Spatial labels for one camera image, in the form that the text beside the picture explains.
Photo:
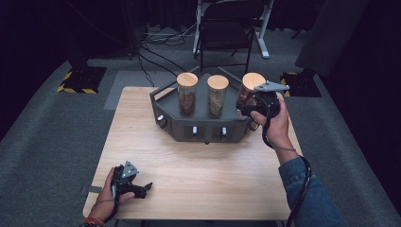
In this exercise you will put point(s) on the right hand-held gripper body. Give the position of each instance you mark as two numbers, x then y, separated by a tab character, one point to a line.
268	99

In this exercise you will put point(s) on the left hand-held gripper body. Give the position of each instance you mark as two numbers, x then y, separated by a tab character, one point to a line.
124	176

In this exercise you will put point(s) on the jar with reddish brown contents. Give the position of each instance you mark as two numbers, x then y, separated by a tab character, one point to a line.
250	82

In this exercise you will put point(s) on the jar with pale yellow contents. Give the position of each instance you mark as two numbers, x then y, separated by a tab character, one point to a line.
217	94

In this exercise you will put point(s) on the dark grey hexagonal tray rack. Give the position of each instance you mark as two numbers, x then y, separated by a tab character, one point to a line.
201	126

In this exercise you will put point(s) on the jar with dark brown contents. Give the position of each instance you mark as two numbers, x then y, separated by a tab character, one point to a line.
187	94

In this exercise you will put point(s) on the person's right hand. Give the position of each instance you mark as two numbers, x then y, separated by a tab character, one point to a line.
279	129

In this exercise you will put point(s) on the person's left hand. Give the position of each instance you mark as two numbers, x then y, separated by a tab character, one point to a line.
104	201

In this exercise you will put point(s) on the black folding chair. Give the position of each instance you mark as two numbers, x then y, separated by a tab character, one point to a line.
225	31

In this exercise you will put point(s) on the grey leaning panel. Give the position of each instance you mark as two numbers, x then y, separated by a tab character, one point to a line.
331	34

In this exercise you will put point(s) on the grey floor mat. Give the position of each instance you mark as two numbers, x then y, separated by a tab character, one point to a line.
132	85

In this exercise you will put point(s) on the black yellow striped base plate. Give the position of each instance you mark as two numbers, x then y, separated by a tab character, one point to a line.
83	80
302	86

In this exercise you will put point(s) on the white desk frame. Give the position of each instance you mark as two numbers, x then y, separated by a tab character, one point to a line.
263	38

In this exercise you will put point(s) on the dark stand post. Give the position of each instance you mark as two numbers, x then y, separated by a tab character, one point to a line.
134	28

